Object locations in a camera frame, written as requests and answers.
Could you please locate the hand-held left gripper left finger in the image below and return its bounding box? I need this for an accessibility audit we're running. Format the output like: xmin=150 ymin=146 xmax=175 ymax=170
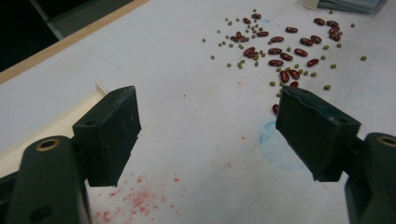
xmin=72 ymin=85 xmax=142 ymax=188

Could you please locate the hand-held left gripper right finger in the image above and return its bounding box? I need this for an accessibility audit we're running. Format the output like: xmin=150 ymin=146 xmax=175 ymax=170
xmin=275 ymin=86 xmax=361 ymax=182

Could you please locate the red kidney beans group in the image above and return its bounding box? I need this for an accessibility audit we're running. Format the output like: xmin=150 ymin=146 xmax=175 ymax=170
xmin=229 ymin=12 xmax=343 ymax=116

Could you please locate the wooden table edge strip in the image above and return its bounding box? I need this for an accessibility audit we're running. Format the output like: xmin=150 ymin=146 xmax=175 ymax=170
xmin=0 ymin=0 xmax=150 ymax=86

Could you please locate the cream brush with grey bristles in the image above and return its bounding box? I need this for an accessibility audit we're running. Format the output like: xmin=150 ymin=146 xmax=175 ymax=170
xmin=301 ymin=0 xmax=388 ymax=15

